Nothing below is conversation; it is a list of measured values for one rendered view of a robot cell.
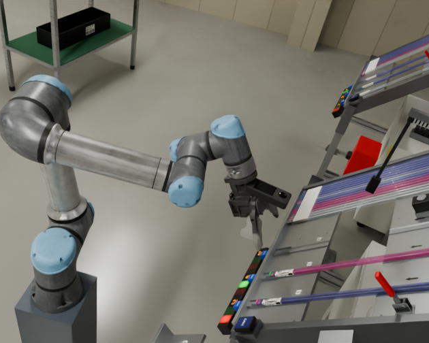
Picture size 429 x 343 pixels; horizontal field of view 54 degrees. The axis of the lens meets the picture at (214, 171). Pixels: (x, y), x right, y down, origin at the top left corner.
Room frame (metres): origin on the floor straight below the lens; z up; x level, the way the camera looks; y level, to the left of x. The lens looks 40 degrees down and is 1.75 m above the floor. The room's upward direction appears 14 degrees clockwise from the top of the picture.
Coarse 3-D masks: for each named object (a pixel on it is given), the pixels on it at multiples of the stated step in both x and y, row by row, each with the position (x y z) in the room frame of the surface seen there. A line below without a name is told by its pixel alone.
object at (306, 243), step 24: (336, 216) 1.00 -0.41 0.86; (288, 240) 0.96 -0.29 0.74; (312, 240) 0.92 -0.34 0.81; (288, 264) 0.84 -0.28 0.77; (312, 264) 0.80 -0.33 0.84; (264, 288) 0.76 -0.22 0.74; (288, 288) 0.73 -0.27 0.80; (312, 288) 0.70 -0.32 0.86; (264, 312) 0.66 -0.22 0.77; (288, 312) 0.64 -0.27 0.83
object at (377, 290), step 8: (376, 288) 0.63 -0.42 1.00; (392, 288) 0.62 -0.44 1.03; (400, 288) 0.61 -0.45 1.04; (408, 288) 0.61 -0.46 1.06; (416, 288) 0.61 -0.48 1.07; (424, 288) 0.60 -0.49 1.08; (296, 296) 0.68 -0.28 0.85; (304, 296) 0.67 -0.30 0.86; (312, 296) 0.66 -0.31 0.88; (320, 296) 0.65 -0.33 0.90; (328, 296) 0.65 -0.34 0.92; (336, 296) 0.64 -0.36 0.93; (344, 296) 0.64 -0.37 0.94; (352, 296) 0.63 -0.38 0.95; (360, 296) 0.63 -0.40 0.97
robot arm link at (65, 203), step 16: (32, 80) 0.85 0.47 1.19; (48, 80) 0.86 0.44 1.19; (16, 96) 0.78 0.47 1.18; (32, 96) 0.78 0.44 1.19; (48, 96) 0.81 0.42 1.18; (64, 96) 0.86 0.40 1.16; (48, 112) 0.77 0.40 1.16; (64, 112) 0.84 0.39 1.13; (64, 128) 0.82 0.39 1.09; (48, 176) 0.80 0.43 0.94; (64, 176) 0.81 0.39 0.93; (48, 192) 0.80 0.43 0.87; (64, 192) 0.81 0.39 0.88; (48, 208) 0.81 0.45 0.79; (64, 208) 0.80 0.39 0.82; (80, 208) 0.83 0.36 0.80; (64, 224) 0.79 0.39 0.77; (80, 224) 0.81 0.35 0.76
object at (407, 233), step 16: (400, 208) 0.93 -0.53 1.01; (400, 224) 0.86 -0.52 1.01; (416, 224) 0.83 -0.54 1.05; (400, 240) 0.79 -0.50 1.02; (416, 240) 0.77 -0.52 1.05; (384, 272) 0.69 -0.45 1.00; (400, 272) 0.67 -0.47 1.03; (416, 272) 0.66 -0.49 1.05; (384, 304) 0.59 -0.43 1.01; (416, 304) 0.57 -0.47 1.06
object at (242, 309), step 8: (296, 200) 1.17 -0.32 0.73; (288, 216) 1.08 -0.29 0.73; (288, 224) 1.05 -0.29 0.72; (280, 232) 1.00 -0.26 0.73; (280, 240) 0.97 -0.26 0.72; (272, 248) 0.92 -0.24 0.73; (272, 256) 0.90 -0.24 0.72; (264, 264) 0.85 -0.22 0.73; (264, 272) 0.83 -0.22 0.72; (256, 280) 0.78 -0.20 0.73; (256, 288) 0.76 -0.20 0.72; (248, 296) 0.72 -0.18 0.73; (240, 304) 0.69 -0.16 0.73; (248, 304) 0.70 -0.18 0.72; (240, 312) 0.67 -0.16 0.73
